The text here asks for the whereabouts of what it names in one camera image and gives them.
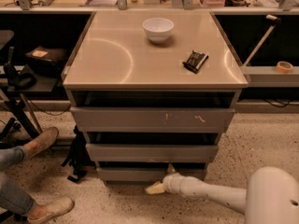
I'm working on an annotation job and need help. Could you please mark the grey bottom drawer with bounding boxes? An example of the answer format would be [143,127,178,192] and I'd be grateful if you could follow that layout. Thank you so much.
[95,166,208,183]

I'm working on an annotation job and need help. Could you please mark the black headphones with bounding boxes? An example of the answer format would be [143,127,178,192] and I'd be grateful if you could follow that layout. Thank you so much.
[4,63,36,90]

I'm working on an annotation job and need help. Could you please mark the grey middle drawer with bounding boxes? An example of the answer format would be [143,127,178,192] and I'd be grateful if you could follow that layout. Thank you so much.
[86,144,218,162]

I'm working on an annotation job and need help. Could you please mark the tan upper shoe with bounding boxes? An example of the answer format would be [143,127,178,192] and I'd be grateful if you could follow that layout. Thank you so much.
[23,127,59,160]

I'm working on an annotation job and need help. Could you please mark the tan shoe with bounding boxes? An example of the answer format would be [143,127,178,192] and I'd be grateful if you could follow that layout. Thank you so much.
[27,197,74,224]
[23,127,59,160]

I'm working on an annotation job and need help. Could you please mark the grey drawer cabinet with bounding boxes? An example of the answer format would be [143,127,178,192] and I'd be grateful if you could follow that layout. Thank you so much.
[64,9,248,178]

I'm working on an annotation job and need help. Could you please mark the black snack packet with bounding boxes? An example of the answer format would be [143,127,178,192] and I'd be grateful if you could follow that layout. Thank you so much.
[183,50,208,74]

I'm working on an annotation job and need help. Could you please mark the tan lower shoe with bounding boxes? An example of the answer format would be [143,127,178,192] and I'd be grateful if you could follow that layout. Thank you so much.
[27,197,74,224]

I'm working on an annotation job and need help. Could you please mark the blue jeans leg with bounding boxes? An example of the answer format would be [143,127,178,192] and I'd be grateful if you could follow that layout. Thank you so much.
[0,172,36,217]
[0,146,27,171]

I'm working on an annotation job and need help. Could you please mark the tan tape roll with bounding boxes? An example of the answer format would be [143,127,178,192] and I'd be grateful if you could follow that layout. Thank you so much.
[276,61,293,74]

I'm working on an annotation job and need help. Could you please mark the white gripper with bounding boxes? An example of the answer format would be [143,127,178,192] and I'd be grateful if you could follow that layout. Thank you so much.
[145,162,186,195]

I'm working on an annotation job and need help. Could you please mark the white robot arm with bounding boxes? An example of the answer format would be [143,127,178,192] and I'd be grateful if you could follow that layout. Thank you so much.
[146,165,299,224]

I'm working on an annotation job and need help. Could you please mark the blue jeans lower leg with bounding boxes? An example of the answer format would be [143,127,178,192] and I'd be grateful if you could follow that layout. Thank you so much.
[0,172,36,217]

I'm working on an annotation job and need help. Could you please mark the white ceramic bowl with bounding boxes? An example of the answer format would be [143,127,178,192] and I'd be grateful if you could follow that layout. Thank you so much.
[143,18,174,44]

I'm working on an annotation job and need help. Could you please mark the grey top drawer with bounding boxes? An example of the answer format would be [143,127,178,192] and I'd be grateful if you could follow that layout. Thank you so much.
[71,106,235,133]

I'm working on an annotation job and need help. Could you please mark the grey drawer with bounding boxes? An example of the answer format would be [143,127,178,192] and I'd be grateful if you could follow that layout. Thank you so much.
[95,166,208,183]
[86,144,218,162]
[71,106,235,133]

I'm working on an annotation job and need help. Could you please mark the black bag with label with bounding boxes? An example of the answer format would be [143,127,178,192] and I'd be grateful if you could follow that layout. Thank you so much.
[25,46,68,77]

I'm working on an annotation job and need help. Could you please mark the blue jeans upper leg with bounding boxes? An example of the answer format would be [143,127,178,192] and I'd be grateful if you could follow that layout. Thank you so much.
[0,146,27,171]

